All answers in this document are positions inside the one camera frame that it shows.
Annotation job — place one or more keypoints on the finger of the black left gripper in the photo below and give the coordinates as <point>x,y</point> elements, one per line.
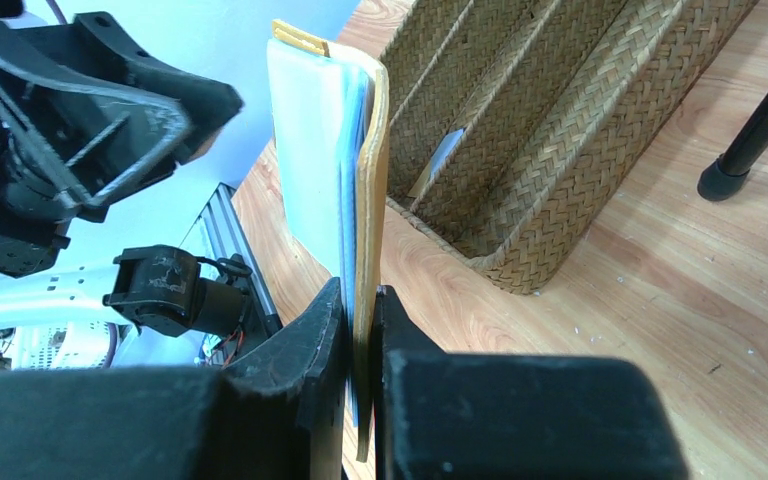
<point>76,142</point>
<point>96,45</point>

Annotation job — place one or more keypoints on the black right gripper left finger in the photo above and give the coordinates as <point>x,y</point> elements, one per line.
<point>274,413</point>

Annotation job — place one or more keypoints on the white perforated plastic basket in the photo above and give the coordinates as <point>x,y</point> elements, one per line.
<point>70,345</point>

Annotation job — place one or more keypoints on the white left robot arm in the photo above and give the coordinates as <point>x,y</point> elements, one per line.
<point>103,252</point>

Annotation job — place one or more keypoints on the woven straw divided tray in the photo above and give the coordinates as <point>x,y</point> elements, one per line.
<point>514,122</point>

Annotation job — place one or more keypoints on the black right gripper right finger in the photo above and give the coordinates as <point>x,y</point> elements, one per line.
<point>441,415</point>

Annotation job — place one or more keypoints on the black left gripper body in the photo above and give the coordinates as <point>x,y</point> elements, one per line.
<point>30,241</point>

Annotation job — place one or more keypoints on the yellow leather card holder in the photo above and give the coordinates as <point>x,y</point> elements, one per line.
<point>330,110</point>

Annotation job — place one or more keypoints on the black music stand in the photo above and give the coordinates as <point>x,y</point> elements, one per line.
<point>728,173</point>

